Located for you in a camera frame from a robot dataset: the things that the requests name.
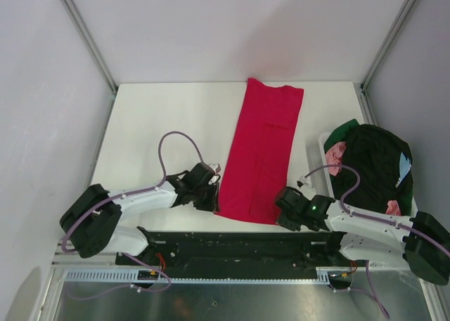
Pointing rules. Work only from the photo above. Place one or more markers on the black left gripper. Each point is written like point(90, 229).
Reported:
point(212, 204)

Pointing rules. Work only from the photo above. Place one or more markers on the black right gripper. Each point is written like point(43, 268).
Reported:
point(285, 223)

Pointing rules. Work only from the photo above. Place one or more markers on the red t shirt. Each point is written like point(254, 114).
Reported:
point(257, 165)

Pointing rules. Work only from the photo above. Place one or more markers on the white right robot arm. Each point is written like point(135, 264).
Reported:
point(419, 242)

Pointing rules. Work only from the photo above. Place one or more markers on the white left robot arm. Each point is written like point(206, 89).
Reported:
point(92, 223)

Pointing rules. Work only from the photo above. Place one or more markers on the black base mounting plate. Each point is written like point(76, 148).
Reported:
point(309, 249)

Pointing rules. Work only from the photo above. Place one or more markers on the white perforated plastic basket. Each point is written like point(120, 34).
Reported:
point(322, 139)

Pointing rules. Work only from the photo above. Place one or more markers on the green t shirt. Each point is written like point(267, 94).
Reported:
point(339, 134)

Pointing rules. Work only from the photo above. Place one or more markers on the black t shirt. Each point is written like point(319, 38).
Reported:
point(384, 163)

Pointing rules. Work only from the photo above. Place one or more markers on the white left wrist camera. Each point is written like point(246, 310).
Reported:
point(215, 167)

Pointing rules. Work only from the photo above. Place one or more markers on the aluminium frame rail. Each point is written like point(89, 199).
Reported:
point(108, 259)

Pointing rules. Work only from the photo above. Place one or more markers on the left aluminium corner post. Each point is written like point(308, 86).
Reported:
point(93, 50)

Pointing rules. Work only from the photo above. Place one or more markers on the aluminium corner post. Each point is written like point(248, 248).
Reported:
point(93, 50)
point(405, 12)

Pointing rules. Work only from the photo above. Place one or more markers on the right aluminium corner post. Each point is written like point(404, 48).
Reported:
point(405, 12)

